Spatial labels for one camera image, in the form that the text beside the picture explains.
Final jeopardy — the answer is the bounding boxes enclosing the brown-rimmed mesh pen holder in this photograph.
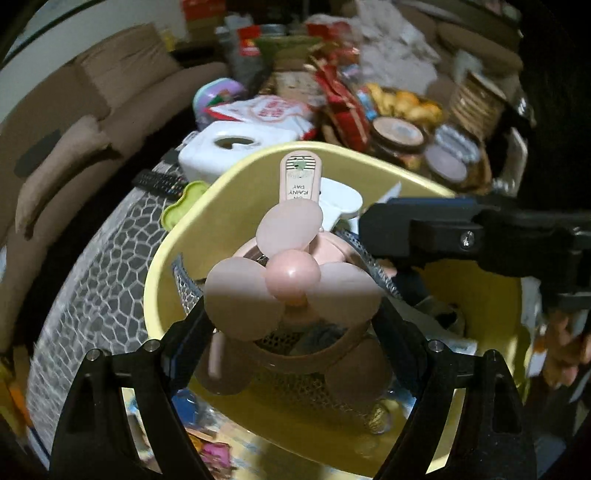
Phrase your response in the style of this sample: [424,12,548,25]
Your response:
[172,231,407,435]

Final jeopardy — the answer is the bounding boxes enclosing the black remote control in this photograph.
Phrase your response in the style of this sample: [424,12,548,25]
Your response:
[131,168,191,201]

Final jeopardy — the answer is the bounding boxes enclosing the white tissue box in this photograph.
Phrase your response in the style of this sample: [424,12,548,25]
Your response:
[178,121,298,183]

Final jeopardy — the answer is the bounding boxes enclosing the white and red bag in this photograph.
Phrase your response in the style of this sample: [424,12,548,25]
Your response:
[203,96,317,139]

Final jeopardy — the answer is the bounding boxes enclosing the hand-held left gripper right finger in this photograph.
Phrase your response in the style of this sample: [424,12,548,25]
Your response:
[373,302,537,480]

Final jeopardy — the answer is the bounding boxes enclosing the pink yarn spool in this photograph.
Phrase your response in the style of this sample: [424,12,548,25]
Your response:
[191,438,234,474]

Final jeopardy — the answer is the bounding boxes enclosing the green bear-shaped tray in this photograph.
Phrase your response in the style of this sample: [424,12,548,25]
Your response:
[161,181,211,232]

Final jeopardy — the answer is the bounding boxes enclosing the brown sofa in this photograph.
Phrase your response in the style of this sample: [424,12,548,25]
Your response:
[0,23,232,342]

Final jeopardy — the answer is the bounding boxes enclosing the person's right hand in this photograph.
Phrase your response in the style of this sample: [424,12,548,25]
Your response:
[540,308,591,389]

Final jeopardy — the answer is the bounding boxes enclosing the white crumpled paper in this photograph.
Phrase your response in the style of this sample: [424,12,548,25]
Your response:
[355,0,441,90]

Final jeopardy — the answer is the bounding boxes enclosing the white plastic item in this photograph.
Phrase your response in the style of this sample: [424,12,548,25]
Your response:
[318,178,402,232]

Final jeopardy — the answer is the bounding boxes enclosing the pink handheld fan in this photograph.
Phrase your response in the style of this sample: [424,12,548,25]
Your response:
[194,152,393,407]

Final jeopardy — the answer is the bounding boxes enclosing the red snack packets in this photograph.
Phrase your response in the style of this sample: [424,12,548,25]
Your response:
[309,44,372,148]

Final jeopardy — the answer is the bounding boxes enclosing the yellow plastic basket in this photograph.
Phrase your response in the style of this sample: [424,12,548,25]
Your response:
[143,142,532,478]

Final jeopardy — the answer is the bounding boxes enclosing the purple and green container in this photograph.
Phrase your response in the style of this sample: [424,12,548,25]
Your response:
[193,78,247,130]

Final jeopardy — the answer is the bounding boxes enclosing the grey patterned mat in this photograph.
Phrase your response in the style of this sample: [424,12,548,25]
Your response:
[25,185,185,467]

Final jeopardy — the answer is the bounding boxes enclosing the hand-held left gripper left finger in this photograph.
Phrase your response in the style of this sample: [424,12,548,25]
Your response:
[48,294,212,480]

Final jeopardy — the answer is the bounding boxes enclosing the wicker basket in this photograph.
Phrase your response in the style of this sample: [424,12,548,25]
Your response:
[449,71,508,139]

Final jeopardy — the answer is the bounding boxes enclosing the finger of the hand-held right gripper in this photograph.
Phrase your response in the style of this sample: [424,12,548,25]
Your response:
[358,196,488,269]

